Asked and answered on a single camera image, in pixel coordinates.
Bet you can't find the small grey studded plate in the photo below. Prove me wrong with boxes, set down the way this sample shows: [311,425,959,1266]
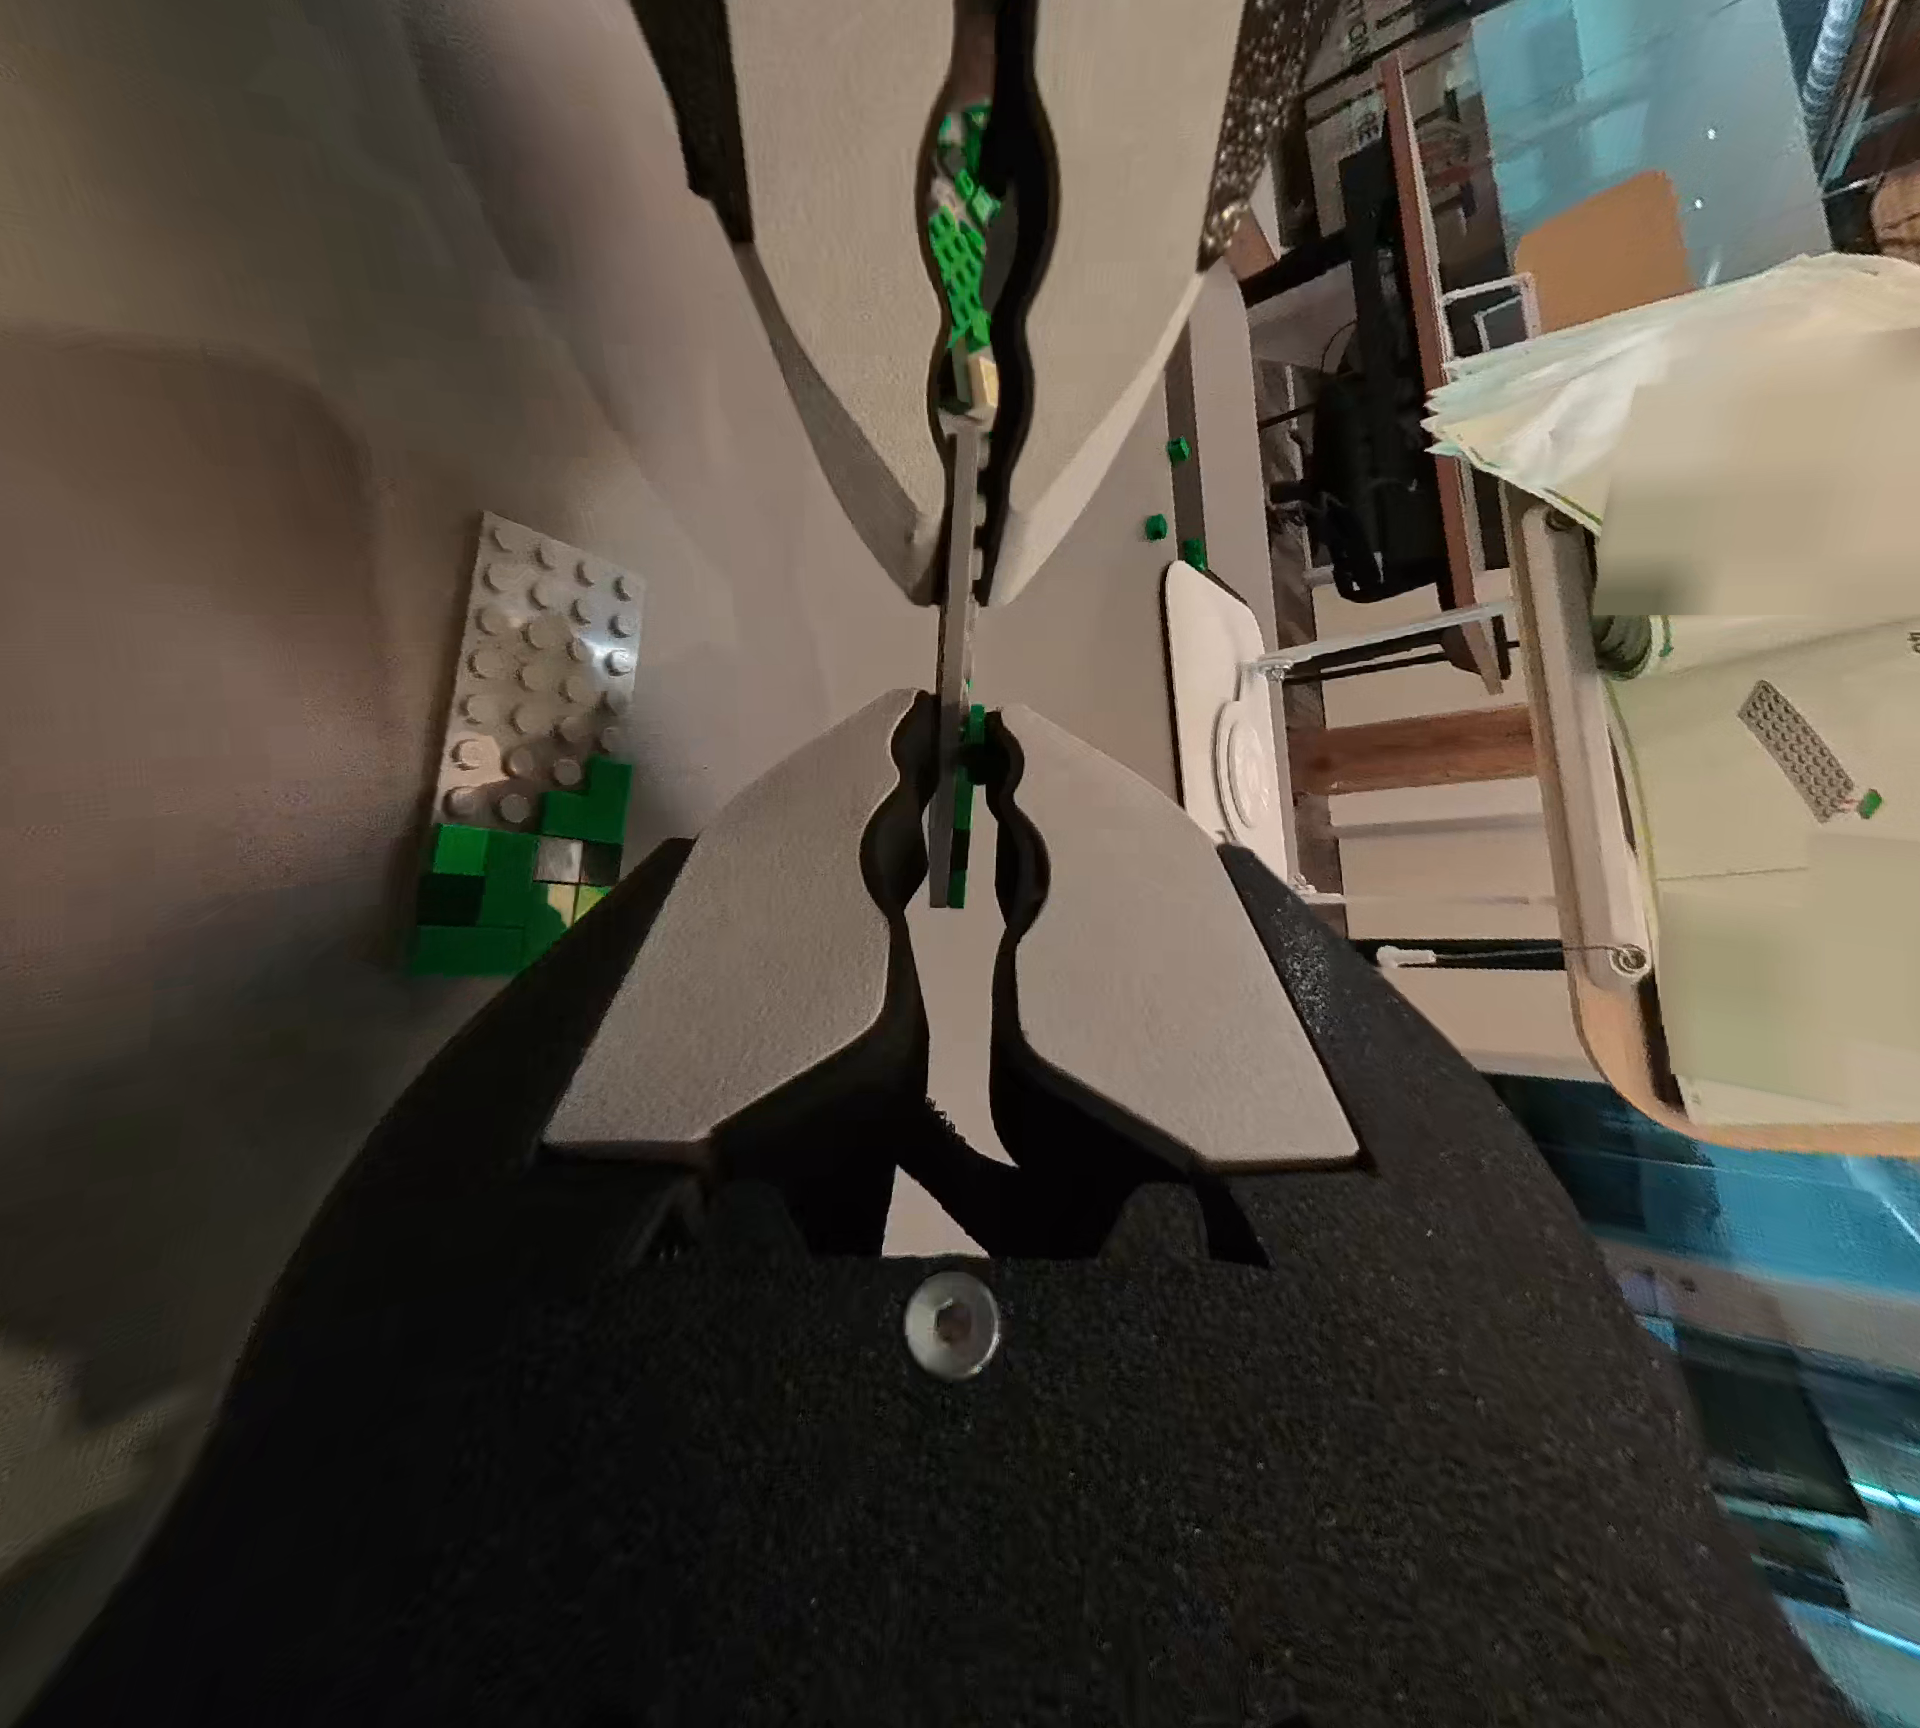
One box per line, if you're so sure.
[1735,678,1865,827]

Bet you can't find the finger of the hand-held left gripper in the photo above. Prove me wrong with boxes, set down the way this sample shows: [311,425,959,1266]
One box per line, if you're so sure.
[703,0,981,608]
[975,0,1273,612]

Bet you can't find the white metal frame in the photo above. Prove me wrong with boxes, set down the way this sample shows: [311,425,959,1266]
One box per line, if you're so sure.
[1438,276,1544,360]

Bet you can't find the grey studded plate green tiles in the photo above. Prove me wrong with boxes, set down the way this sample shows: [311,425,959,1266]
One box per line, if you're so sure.
[409,509,651,983]
[925,402,1002,915]

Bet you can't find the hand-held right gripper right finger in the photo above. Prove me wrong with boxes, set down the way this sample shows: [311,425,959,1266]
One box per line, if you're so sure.
[981,701,1364,1257]

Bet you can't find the large green studded plate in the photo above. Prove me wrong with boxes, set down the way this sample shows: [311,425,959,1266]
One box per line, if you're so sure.
[925,209,992,349]

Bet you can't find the wooden-rimmed rounded table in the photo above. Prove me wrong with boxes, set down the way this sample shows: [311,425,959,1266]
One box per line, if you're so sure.
[1504,489,1920,1160]

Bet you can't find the white rounded tray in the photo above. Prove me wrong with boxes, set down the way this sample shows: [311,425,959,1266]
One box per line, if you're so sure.
[1159,560,1306,891]

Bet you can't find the black office chair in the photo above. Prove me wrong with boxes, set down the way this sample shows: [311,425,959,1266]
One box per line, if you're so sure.
[1297,142,1464,601]

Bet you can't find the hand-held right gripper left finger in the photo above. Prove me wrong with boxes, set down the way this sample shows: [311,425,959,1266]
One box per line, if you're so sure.
[540,690,932,1257]

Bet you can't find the pale yellow plastic bag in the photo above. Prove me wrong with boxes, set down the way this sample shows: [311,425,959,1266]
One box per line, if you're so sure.
[1421,250,1920,535]

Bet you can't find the wooden table leg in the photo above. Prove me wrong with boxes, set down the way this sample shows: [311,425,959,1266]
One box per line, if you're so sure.
[1286,707,1532,801]

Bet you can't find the brown wooden table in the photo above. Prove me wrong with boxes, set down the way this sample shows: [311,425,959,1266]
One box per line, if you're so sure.
[1378,53,1517,696]

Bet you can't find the brown cardboard sheet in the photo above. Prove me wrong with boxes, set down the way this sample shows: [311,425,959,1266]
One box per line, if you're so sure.
[1512,165,1702,333]

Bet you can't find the black cable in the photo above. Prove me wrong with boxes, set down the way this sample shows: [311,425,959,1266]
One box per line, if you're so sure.
[1370,942,1649,983]

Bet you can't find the pile of small green tiles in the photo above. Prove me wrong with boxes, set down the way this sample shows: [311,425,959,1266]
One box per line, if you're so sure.
[932,99,1002,210]

